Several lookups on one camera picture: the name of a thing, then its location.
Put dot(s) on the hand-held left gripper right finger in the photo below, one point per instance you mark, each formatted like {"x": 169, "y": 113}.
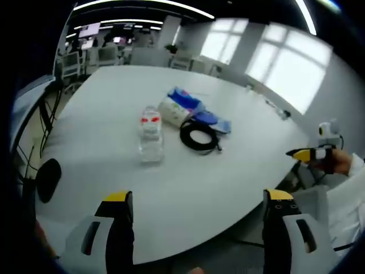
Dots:
{"x": 288, "y": 228}

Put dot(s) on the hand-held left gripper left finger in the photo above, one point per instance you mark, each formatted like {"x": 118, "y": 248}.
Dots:
{"x": 98, "y": 228}

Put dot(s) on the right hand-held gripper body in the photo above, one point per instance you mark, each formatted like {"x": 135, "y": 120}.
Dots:
{"x": 329, "y": 132}

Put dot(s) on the blue plastic bag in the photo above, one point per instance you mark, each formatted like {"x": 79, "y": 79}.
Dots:
{"x": 209, "y": 118}

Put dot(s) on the clear plastic bottle pack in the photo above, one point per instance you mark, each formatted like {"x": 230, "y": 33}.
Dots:
{"x": 150, "y": 134}

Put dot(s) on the white printed packet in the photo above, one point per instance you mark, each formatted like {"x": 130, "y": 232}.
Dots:
{"x": 172, "y": 109}

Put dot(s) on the person's right hand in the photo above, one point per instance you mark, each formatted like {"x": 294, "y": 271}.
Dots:
{"x": 339, "y": 162}

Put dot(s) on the person's left hand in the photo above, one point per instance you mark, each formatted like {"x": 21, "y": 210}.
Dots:
{"x": 196, "y": 270}

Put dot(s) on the small dark item on table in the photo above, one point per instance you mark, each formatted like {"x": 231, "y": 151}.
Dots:
{"x": 284, "y": 114}

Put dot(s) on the white table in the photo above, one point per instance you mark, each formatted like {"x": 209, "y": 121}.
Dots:
{"x": 114, "y": 177}

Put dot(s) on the large window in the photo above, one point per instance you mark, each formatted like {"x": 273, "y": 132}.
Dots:
{"x": 288, "y": 68}

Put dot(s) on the short ceiling light strip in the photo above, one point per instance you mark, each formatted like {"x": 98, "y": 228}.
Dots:
{"x": 306, "y": 15}

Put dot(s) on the small window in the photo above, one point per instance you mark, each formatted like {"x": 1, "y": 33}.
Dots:
{"x": 223, "y": 41}

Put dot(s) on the green potted plant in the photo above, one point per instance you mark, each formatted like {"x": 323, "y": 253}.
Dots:
{"x": 171, "y": 48}

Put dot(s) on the white office chair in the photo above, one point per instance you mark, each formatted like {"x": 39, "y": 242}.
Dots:
{"x": 71, "y": 64}

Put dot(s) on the long ceiling light strip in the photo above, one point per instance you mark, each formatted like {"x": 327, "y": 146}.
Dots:
{"x": 142, "y": 8}

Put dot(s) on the wall screen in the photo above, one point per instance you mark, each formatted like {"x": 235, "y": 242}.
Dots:
{"x": 89, "y": 30}

